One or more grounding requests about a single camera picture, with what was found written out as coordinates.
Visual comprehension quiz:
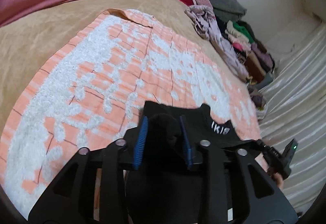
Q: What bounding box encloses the lilac crumpled garment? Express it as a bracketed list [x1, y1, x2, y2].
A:
[185, 5, 249, 82]

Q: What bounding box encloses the beige bed sheet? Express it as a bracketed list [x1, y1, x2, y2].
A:
[1, 0, 247, 127]

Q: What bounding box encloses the bag of dark clothes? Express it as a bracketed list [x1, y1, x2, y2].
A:
[247, 85, 268, 120]

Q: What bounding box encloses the white satin curtain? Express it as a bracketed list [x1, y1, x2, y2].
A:
[260, 23, 325, 214]

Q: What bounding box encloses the stack of folded clothes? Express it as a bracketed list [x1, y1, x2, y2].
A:
[217, 18, 275, 90]

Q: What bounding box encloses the right hand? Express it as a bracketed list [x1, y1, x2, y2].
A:
[268, 167, 284, 191]

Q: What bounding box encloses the orange white plaid blanket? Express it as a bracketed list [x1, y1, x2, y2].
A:
[1, 10, 260, 217]

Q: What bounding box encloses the black printed t-shirt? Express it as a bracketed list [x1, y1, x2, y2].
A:
[122, 100, 263, 224]

